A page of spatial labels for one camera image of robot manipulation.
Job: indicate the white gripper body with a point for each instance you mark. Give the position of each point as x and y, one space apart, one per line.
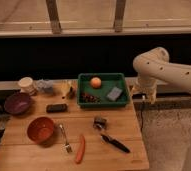
147 86

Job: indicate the dark purple grape bunch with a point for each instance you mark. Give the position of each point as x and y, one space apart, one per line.
89 98

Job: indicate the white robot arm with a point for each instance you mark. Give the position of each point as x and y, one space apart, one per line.
154 65

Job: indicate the red bowl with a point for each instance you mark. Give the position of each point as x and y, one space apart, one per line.
40 129

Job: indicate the purple bowl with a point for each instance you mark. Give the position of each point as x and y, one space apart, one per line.
17 103

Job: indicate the blue grey sponge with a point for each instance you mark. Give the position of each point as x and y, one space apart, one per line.
114 94

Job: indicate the green plastic tray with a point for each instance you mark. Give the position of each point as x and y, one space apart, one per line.
109 81

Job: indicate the orange fruit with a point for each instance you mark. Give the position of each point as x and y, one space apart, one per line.
95 82

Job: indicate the small dark metal clip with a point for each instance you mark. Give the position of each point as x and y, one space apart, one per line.
99 123

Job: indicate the yellow banana toy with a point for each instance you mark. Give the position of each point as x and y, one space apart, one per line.
67 89

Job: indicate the orange carrot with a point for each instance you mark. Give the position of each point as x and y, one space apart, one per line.
81 150

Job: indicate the black rectangular case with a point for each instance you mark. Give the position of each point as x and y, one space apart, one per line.
56 108

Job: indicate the silver metal fork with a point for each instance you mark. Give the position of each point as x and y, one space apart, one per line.
67 145

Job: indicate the crumpled clear plastic wrap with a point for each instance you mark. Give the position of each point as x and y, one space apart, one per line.
45 86

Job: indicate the white paper cup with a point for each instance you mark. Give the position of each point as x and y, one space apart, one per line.
27 85

